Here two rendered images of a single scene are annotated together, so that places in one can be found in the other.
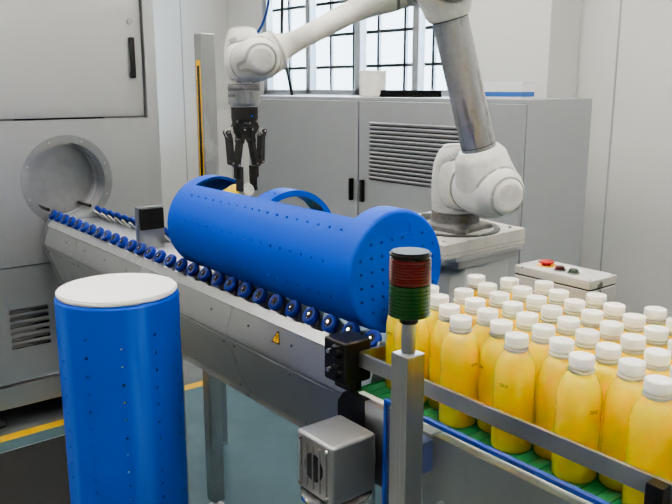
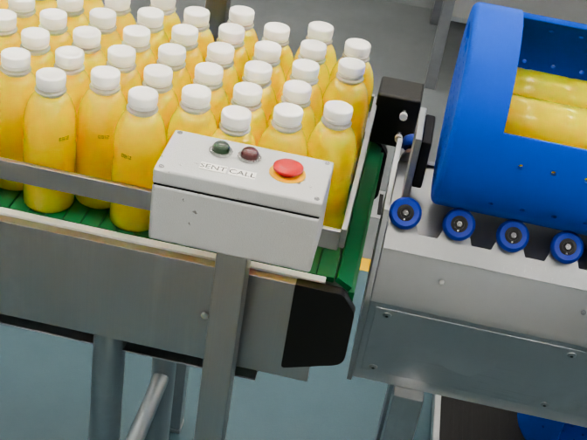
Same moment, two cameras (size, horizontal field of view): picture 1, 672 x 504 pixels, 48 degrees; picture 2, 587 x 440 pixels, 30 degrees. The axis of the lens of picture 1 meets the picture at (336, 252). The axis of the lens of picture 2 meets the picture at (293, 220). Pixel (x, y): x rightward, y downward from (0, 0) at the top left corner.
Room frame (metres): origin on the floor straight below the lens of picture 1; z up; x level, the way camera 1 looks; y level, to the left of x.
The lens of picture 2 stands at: (2.45, -1.28, 1.77)
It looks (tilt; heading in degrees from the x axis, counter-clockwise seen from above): 33 degrees down; 133
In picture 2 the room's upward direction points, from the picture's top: 9 degrees clockwise
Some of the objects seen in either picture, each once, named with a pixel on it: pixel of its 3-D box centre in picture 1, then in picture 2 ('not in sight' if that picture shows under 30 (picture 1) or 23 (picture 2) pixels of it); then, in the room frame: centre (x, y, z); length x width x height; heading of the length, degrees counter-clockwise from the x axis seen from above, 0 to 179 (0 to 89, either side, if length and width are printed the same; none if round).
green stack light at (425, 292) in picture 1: (409, 298); not in sight; (1.10, -0.11, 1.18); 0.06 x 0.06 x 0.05
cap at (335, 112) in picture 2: (476, 279); (338, 111); (1.59, -0.30, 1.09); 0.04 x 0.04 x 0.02
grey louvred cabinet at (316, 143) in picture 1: (390, 225); not in sight; (4.27, -0.31, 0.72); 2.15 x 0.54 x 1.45; 40
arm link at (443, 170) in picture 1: (458, 176); not in sight; (2.40, -0.39, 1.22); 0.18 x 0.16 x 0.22; 19
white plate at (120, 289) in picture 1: (117, 289); not in sight; (1.73, 0.52, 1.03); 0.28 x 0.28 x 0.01
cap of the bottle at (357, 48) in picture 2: not in sight; (357, 47); (1.46, -0.14, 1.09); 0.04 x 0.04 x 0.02
